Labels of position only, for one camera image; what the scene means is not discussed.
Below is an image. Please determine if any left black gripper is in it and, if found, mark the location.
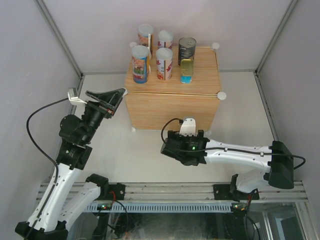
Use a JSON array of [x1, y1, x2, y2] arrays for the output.
[[81, 88, 125, 144]]

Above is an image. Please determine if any wooden cube shelf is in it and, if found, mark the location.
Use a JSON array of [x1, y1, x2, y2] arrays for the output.
[[124, 46, 227, 131]]

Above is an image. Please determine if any white lid can colourful label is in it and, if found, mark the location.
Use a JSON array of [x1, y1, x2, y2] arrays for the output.
[[131, 45, 151, 84]]

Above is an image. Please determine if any rectangular gold tin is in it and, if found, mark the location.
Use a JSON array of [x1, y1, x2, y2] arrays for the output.
[[180, 58, 194, 84]]

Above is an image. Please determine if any tall can with spoon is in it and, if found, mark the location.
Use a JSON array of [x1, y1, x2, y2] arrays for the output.
[[138, 24, 154, 55]]

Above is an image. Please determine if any white lid can red label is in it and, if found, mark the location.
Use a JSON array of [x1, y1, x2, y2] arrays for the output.
[[157, 30, 174, 49]]

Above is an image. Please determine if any dark round tin can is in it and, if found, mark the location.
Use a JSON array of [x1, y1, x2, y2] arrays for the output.
[[178, 37, 197, 66]]

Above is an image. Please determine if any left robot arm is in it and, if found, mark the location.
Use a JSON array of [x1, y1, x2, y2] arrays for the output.
[[15, 88, 128, 240]]

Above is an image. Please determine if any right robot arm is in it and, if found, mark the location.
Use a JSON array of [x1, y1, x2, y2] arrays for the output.
[[160, 130, 295, 200]]

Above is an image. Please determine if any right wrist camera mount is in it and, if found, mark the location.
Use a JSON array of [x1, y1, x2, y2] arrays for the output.
[[179, 117, 196, 137]]

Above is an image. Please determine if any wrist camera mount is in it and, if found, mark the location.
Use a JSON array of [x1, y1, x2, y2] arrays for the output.
[[67, 87, 87, 106], [179, 117, 196, 137]]

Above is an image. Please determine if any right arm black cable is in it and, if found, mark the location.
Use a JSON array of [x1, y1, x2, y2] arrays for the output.
[[160, 117, 307, 201]]

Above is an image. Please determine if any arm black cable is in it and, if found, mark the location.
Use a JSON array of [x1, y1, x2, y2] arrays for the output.
[[160, 117, 307, 201], [24, 97, 71, 240]]

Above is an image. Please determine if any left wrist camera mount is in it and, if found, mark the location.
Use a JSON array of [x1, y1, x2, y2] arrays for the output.
[[67, 87, 87, 106]]

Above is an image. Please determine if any aluminium mounting rail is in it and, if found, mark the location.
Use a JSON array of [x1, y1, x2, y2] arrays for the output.
[[124, 181, 308, 203]]

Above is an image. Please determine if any right black base bracket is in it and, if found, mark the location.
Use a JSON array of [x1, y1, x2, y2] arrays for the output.
[[213, 183, 260, 202]]

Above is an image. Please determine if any black base bracket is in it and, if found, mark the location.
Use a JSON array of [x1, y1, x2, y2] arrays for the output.
[[106, 183, 126, 201], [213, 183, 260, 202]]

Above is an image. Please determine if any left black base bracket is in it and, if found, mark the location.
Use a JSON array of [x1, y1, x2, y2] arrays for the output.
[[106, 183, 126, 201]]

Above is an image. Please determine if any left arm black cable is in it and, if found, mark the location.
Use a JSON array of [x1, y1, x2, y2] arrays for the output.
[[24, 97, 71, 240]]

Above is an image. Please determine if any slotted cable duct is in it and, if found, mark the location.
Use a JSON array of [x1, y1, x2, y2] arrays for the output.
[[84, 202, 232, 213]]

